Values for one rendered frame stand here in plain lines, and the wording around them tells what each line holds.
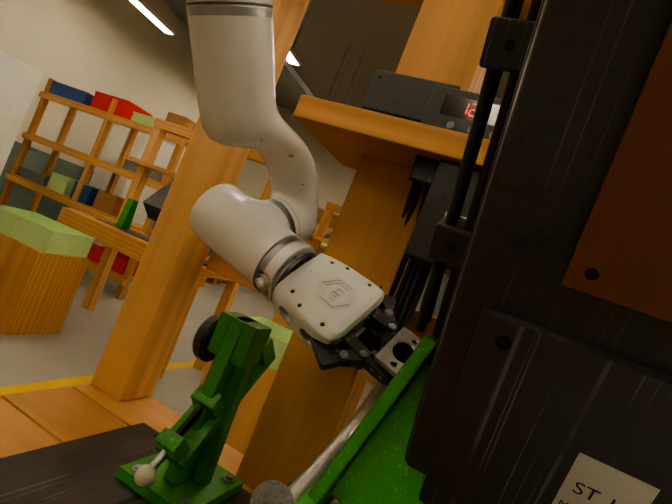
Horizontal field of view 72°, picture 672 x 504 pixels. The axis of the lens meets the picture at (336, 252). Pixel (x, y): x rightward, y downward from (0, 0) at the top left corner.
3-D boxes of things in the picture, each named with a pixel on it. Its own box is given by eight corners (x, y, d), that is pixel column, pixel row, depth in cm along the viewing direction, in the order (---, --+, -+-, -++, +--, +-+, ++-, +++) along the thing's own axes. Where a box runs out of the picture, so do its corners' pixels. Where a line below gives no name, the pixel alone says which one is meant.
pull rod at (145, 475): (141, 494, 60) (157, 452, 60) (126, 483, 61) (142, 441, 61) (170, 481, 65) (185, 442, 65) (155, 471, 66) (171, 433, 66)
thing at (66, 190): (115, 299, 525) (190, 116, 530) (-22, 229, 605) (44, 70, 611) (148, 301, 576) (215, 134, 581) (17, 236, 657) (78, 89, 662)
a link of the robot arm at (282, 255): (251, 259, 52) (269, 274, 51) (306, 225, 57) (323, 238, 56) (249, 303, 58) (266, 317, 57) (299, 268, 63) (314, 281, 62)
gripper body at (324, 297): (261, 274, 51) (334, 338, 47) (322, 233, 57) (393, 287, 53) (258, 313, 57) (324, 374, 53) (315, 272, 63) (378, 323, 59)
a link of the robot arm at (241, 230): (297, 273, 64) (247, 299, 57) (235, 221, 69) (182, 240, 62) (313, 225, 59) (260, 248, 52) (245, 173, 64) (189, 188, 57)
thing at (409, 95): (445, 126, 71) (461, 85, 72) (359, 106, 77) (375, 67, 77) (450, 143, 78) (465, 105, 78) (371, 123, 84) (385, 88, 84)
